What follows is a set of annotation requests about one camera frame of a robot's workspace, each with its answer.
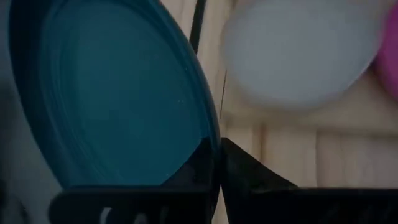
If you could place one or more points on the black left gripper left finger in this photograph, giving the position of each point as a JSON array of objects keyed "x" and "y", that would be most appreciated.
[{"x": 140, "y": 205}]

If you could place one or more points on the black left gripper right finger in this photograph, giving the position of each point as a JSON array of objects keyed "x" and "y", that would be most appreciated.
[{"x": 280, "y": 205}]

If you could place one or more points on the dark teal plate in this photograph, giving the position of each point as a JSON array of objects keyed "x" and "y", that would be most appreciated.
[{"x": 109, "y": 93}]

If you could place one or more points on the light blue plate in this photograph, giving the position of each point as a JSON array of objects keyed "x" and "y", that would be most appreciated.
[{"x": 295, "y": 53}]

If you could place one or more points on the magenta plate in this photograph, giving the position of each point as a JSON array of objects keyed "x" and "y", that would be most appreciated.
[{"x": 391, "y": 56}]

